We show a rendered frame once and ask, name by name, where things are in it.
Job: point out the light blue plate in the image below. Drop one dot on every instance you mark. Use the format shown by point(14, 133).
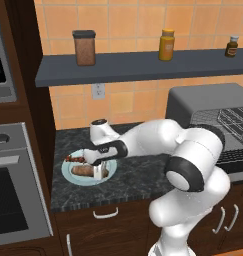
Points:
point(79, 180)

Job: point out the white wall socket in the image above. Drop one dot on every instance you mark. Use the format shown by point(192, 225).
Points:
point(98, 91)

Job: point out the kebab skewer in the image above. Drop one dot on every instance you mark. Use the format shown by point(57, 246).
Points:
point(75, 158)

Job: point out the yellow bottle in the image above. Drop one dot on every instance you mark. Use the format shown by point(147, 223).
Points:
point(166, 46)

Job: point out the small brown bottle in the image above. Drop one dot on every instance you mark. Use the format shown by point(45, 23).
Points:
point(231, 49)

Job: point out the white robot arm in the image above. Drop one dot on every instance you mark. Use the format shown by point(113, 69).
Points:
point(193, 156)

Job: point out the brown jar with black lid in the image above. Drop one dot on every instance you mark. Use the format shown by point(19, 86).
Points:
point(84, 50)

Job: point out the dark wood drawer front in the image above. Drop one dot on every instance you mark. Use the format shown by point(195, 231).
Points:
point(133, 216)

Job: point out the toaster oven door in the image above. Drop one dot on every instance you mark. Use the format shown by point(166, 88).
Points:
point(236, 160)

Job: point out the silver microwave oven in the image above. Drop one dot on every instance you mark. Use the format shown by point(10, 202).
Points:
point(1, 66)

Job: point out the brown baguette bread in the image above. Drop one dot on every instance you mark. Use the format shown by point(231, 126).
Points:
point(81, 170)

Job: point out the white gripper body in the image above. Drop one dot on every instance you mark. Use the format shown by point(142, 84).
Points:
point(98, 171)

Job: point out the dark wood cupboard door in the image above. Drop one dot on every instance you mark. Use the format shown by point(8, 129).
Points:
point(206, 213)
point(109, 241)
point(241, 213)

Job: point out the grey toaster oven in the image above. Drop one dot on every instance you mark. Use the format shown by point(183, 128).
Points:
point(199, 98)

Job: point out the dark grey wall shelf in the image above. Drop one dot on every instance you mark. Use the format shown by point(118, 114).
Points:
point(133, 68)

